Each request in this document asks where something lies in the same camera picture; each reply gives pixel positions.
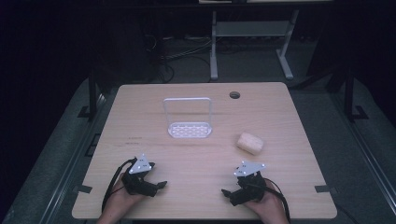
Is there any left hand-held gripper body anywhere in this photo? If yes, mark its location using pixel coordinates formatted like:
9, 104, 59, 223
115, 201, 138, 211
120, 153, 160, 198

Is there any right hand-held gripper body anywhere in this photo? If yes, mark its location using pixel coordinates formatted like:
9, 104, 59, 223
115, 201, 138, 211
229, 161, 267, 207

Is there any clear plastic rack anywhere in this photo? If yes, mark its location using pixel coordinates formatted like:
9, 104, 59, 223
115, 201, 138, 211
163, 96, 214, 139

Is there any person's right hand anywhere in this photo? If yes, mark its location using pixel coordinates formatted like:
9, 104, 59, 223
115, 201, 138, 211
244, 178, 283, 220

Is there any person's left hand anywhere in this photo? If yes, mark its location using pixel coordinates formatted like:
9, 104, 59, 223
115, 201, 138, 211
105, 178, 145, 218

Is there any grey tape strip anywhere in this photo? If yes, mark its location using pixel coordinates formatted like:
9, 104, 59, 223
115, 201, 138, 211
74, 184, 93, 194
314, 184, 332, 194

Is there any black metal stand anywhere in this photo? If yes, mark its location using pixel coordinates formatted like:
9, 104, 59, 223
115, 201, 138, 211
78, 69, 106, 120
340, 66, 370, 123

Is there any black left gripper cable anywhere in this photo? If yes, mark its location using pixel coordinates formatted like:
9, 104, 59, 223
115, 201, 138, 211
101, 157, 138, 213

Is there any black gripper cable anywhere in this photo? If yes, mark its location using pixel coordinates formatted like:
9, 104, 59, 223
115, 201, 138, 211
263, 177, 292, 224
101, 157, 138, 213

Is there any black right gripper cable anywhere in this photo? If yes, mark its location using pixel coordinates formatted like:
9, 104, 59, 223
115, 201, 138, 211
263, 177, 292, 224

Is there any bundle of floor cables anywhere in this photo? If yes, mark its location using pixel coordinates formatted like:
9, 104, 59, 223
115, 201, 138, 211
144, 32, 216, 83

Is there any white metal desk frame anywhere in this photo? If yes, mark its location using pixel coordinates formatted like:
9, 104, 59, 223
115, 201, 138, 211
209, 8, 301, 82

